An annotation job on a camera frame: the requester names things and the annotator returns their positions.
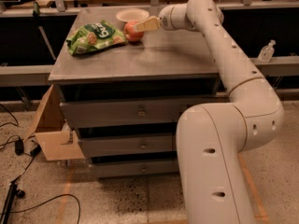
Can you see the clear sanitizer bottle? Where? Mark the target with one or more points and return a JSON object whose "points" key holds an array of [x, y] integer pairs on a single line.
{"points": [[267, 52]]}

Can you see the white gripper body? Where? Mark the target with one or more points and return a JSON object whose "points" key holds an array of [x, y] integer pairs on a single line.
{"points": [[167, 20]]}

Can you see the black power adapter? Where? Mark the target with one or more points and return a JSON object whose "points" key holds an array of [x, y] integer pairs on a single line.
{"points": [[19, 148]]}

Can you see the white paper bowl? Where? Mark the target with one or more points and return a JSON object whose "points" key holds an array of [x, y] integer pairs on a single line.
{"points": [[132, 14]]}

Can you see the grey drawer cabinet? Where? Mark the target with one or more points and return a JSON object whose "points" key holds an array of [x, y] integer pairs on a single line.
{"points": [[124, 102]]}

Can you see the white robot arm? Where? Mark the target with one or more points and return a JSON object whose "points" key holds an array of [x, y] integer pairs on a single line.
{"points": [[210, 136]]}

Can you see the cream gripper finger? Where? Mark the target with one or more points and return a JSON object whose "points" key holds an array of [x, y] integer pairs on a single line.
{"points": [[151, 23]]}

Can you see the green chip bag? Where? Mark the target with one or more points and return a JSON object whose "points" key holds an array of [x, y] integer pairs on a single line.
{"points": [[93, 37]]}

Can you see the cardboard box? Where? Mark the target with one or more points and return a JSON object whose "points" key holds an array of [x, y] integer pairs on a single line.
{"points": [[58, 142]]}

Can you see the red apple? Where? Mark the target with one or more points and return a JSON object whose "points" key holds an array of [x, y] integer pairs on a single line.
{"points": [[130, 33]]}

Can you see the black tripod leg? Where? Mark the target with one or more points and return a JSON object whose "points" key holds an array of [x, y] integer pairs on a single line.
{"points": [[13, 192]]}

